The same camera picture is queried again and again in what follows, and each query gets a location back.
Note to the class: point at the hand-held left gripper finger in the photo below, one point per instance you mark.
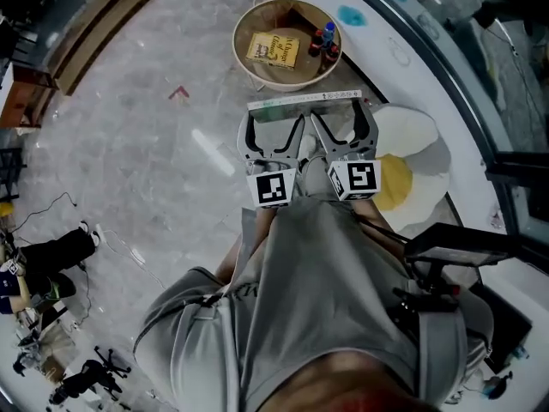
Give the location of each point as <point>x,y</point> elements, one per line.
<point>295,144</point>
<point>242,140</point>

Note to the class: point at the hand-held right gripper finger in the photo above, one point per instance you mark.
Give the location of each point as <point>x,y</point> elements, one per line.
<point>369,131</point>
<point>330,144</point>

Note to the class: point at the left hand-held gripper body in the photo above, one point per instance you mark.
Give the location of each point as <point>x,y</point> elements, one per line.
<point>274,185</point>

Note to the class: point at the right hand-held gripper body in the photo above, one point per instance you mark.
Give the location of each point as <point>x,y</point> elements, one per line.
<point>358,178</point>

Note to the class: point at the teal cover book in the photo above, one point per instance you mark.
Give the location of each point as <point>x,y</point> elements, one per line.
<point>300,105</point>

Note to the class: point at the white petal-shaped chair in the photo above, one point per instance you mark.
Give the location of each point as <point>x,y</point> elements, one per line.
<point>412,131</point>

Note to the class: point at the yellow book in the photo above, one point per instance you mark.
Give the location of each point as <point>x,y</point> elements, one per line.
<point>272,50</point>

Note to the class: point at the person's left forearm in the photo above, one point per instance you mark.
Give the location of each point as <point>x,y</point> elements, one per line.
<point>231,260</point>

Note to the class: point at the person's right forearm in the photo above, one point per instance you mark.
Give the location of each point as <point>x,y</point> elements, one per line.
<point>373,215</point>

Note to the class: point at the person's left shoe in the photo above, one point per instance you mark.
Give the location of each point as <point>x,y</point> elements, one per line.
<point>307,146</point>

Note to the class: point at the yellow round seat cushion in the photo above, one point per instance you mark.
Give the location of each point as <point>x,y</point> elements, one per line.
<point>392,183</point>

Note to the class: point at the round beige basket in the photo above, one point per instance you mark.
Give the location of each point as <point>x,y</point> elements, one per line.
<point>279,77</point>

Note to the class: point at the blue cap drink bottle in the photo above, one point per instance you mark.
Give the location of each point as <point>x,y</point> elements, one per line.
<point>329,32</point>

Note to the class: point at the person's grey shirt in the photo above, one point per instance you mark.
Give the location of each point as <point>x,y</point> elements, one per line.
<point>321,294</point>

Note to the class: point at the black monitor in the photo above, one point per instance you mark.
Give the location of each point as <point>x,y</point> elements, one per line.
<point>459,247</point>

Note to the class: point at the wooden steps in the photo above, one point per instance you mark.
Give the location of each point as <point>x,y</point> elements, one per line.
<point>94,37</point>

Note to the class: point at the brown wooden cabinet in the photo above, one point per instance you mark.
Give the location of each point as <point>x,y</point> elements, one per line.
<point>21,97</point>

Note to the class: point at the black office chair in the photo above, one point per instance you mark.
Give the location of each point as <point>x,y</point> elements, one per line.
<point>90,376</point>

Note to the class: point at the black window frame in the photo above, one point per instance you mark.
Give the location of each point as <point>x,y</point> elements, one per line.
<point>493,101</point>

